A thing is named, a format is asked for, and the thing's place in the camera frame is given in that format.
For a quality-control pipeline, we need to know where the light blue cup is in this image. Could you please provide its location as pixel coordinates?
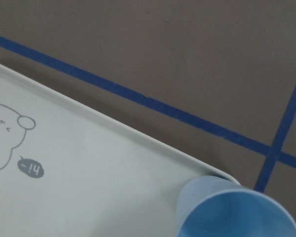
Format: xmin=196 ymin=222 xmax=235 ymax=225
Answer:
xmin=176 ymin=176 xmax=296 ymax=237

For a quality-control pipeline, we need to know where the cream plastic tray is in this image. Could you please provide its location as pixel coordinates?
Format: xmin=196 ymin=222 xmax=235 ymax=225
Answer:
xmin=0 ymin=64 xmax=233 ymax=237

